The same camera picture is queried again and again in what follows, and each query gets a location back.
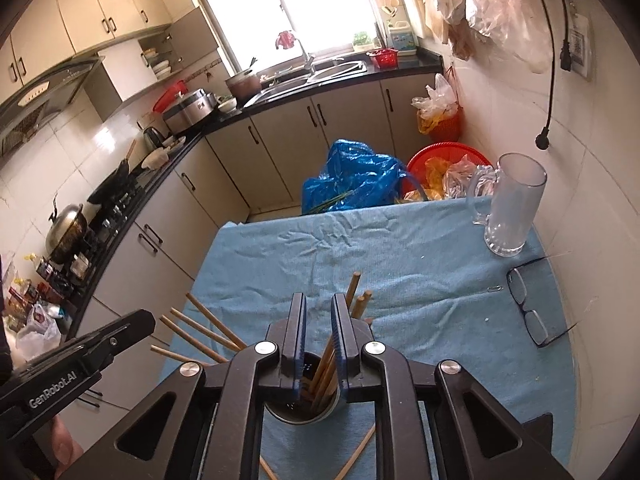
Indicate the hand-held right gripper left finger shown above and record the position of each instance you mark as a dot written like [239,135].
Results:
[300,330]

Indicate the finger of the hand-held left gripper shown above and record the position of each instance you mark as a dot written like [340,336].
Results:
[130,327]

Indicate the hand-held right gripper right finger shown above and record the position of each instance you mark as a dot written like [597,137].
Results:
[340,340]

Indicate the wooden chopstick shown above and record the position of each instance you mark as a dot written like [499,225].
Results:
[267,470]
[205,330]
[215,321]
[354,290]
[362,305]
[192,337]
[357,452]
[177,356]
[322,375]

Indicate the black utensil holder cup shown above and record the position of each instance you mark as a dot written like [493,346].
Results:
[295,410]

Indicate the person's left hand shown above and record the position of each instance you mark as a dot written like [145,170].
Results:
[67,442]

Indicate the crumpled clear plastic bag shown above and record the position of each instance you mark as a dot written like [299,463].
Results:
[37,332]

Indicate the blue towel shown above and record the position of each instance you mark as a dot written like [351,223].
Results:
[400,270]

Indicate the row of condiment bottles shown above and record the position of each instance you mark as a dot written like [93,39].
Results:
[30,292]

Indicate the black gas stove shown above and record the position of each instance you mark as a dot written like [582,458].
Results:
[117,210]

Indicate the black wok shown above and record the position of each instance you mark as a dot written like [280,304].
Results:
[107,187]

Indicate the blue plastic bag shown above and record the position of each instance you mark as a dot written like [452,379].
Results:
[350,180]

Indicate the dark-framed eyeglasses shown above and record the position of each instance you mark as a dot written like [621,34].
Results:
[516,282]

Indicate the black electric kettle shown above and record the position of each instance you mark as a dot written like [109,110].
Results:
[154,137]

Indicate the yellow plastic bag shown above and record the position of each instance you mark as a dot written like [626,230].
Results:
[435,167]

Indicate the red plastic basin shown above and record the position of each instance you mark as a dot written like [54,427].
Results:
[425,157]

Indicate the clear glass mug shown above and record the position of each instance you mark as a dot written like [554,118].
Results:
[510,210]

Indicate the silver rice cooker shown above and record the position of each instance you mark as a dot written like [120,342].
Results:
[187,110]

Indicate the orange waste basket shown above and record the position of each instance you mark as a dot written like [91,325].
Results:
[445,130]

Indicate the red plastic lid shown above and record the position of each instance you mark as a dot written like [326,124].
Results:
[167,95]

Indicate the small white bowl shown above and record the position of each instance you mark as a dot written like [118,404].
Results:
[227,105]

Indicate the brown cooking pot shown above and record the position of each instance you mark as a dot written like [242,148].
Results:
[245,89]

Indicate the range hood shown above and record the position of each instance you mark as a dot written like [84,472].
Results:
[40,95]

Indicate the steel kitchen sink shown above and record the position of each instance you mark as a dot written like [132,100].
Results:
[332,69]

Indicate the white plastic bag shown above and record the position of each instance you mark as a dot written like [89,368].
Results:
[437,92]

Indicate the metal faucet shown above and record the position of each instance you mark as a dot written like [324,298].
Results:
[306,57]

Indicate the red plastic basket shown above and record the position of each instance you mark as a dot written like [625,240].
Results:
[384,59]

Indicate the red cloth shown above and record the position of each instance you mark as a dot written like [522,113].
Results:
[286,40]

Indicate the black kitchen countertop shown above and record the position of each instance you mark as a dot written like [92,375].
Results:
[425,61]

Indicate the small green plant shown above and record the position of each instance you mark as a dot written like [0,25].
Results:
[362,40]

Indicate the white detergent bottle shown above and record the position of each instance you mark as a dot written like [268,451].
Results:
[402,40]

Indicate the beige upper kitchen cabinets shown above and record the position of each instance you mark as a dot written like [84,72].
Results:
[75,10]

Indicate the kitchen window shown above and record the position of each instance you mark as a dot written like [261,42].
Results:
[300,0]

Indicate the pinkish hanging plastic bag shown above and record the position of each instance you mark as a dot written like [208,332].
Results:
[455,10]

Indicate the clear hanging plastic bag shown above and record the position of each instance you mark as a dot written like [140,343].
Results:
[510,15]

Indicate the open wall dish shelf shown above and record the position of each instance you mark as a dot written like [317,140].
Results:
[157,60]

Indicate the white wall socket box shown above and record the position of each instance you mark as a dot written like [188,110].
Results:
[582,50]

